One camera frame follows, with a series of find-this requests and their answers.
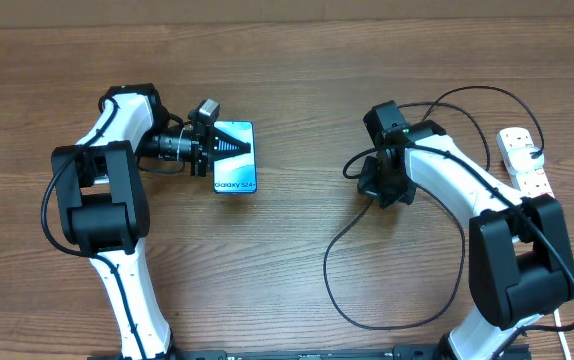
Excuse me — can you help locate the blue Samsung Galaxy smartphone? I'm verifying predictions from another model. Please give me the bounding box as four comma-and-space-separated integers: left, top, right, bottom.
213, 121, 257, 194

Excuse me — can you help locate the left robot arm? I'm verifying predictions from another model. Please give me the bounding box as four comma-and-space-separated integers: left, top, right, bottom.
43, 83, 257, 359

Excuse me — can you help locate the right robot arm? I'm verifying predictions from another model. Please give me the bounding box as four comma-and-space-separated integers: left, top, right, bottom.
356, 101, 574, 359

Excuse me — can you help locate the white charger plug adapter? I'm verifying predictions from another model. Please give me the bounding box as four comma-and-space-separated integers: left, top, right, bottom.
505, 147, 545, 175

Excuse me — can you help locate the white power strip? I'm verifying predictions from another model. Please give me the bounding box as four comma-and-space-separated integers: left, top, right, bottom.
496, 127, 554, 197

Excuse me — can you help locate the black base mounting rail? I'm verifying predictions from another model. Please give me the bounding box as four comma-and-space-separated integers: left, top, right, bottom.
86, 342, 533, 360

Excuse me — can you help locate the white power strip cord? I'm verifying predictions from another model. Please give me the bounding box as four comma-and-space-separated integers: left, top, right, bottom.
552, 308, 573, 360

